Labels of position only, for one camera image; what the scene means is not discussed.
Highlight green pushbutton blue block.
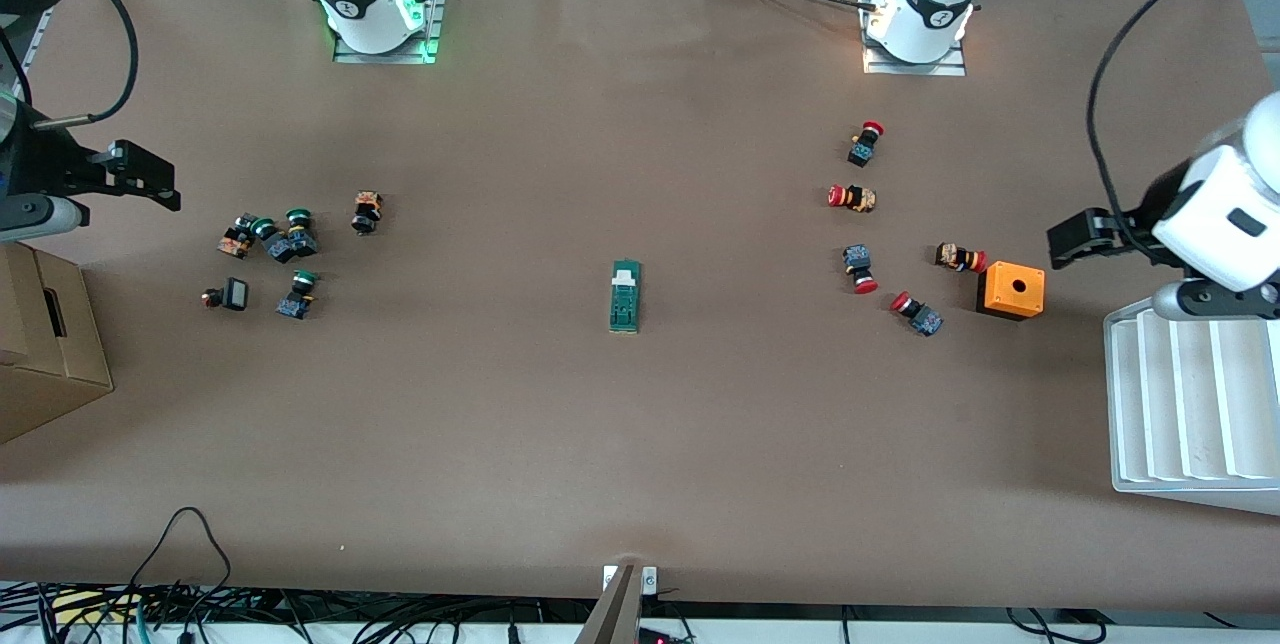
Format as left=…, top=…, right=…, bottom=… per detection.
left=276, top=269, right=321, bottom=321
left=250, top=217, right=296, bottom=265
left=284, top=208, right=320, bottom=259

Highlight black square pushbutton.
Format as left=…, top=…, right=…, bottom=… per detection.
left=200, top=277, right=251, bottom=313

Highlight brown cardboard box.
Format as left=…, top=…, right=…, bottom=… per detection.
left=0, top=242, right=115, bottom=445

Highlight white stepped tray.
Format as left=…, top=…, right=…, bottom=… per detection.
left=1103, top=296, right=1280, bottom=517

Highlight orange button enclosure box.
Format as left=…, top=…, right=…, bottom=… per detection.
left=976, top=261, right=1047, bottom=322

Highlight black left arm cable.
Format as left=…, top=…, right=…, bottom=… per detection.
left=1030, top=0, right=1280, bottom=257

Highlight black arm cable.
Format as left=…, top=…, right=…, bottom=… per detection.
left=20, top=0, right=141, bottom=127
left=1030, top=0, right=1280, bottom=257

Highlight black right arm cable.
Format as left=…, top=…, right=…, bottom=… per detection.
left=20, top=0, right=141, bottom=127

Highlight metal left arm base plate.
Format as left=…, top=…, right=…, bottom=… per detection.
left=862, top=0, right=968, bottom=77

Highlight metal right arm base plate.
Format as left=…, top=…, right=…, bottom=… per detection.
left=333, top=0, right=446, bottom=65

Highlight black looped cable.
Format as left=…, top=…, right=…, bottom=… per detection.
left=125, top=507, right=233, bottom=615

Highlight black floor cables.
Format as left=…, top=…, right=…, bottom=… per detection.
left=1005, top=607, right=1111, bottom=644

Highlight tangle of black cables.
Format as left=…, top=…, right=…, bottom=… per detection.
left=0, top=579, right=601, bottom=644

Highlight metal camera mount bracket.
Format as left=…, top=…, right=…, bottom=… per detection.
left=573, top=564, right=661, bottom=644

